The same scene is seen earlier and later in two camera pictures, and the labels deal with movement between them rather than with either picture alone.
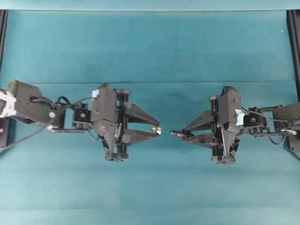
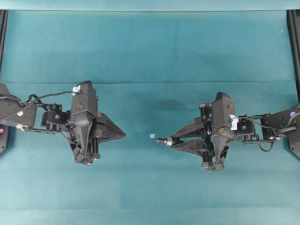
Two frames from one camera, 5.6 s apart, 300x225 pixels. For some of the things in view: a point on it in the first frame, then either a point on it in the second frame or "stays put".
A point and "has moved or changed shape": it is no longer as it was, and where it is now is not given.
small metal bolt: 183,133 has moved or changed shape
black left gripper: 110,113 -> 86,127
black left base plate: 3,133 stays put
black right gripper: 225,118 -> 217,121
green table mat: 171,62 stays put
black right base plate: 294,144 stays put
